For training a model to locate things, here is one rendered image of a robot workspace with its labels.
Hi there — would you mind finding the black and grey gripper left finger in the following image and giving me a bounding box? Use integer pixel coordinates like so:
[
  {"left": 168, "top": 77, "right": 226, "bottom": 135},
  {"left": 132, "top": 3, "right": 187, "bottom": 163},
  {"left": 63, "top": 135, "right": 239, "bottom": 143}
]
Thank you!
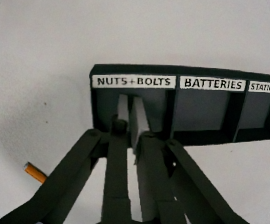
[{"left": 0, "top": 94, "right": 132, "bottom": 224}]

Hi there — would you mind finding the dark grey three-compartment bin rack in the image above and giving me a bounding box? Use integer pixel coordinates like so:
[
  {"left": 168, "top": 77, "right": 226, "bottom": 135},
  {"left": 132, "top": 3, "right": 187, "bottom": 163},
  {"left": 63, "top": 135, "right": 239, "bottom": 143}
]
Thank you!
[{"left": 89, "top": 64, "right": 270, "bottom": 148}]

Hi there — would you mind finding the orange aa battery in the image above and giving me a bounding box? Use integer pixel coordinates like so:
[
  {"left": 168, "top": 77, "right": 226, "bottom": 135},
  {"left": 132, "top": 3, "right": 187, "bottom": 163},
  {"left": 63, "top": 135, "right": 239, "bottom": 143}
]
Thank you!
[{"left": 23, "top": 163, "right": 47, "bottom": 184}]

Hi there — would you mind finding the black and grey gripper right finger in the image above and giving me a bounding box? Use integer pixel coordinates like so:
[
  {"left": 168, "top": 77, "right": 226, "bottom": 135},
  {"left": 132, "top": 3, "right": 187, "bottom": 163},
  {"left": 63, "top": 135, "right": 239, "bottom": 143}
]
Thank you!
[{"left": 130, "top": 97, "right": 250, "bottom": 224}]

